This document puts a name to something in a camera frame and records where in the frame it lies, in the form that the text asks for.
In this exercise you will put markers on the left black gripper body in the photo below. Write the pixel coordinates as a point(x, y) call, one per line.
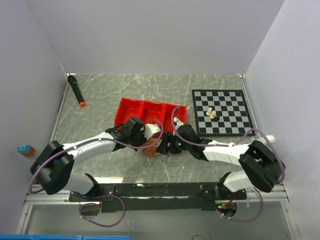
point(138, 139)

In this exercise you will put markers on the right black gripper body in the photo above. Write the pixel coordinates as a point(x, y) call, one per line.
point(176, 147)

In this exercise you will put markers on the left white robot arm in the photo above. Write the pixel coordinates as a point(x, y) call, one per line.
point(53, 168)

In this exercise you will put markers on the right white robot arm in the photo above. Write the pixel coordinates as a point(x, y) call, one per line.
point(261, 167)

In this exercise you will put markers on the red three-compartment tray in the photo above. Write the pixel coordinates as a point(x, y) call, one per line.
point(145, 110)

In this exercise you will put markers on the cream chess piece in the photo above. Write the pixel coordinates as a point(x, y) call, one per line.
point(213, 114)
point(209, 111)

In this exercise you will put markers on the black chess piece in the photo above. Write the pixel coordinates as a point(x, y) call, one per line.
point(216, 118)

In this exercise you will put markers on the black white chessboard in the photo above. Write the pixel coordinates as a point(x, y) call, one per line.
point(230, 106)

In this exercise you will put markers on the black orange-tipped marker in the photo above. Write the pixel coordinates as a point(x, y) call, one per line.
point(73, 83)

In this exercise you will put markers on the blue orange toy block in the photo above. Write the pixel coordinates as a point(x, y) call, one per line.
point(27, 151)

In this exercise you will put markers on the blue bin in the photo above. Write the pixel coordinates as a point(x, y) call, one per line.
point(60, 237)

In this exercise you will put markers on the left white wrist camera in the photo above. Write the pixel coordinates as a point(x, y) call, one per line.
point(151, 130)

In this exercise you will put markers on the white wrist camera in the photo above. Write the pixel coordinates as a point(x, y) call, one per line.
point(151, 130)
point(177, 123)

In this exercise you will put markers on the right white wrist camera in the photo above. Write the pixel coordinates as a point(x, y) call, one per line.
point(177, 123)

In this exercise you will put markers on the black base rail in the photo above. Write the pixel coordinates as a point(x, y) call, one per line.
point(114, 197)

